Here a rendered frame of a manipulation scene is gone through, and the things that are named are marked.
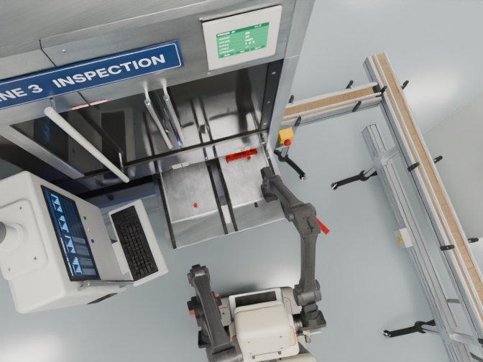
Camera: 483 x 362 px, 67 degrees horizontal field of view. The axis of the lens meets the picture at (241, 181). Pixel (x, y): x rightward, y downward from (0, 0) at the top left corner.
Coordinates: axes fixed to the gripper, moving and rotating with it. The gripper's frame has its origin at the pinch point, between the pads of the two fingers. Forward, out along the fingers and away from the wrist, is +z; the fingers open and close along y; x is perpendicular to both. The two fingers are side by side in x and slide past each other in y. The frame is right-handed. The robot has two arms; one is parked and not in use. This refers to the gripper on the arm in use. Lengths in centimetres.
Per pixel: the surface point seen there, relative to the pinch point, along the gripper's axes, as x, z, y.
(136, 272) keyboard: 80, 10, -18
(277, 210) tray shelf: -2.9, 3.9, -7.9
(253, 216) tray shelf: 10.9, 3.8, -7.4
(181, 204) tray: 47.1, 1.8, 9.8
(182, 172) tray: 42, 0, 27
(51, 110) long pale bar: 65, -103, 12
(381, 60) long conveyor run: -89, -7, 61
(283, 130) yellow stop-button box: -16.8, -14.4, 29.5
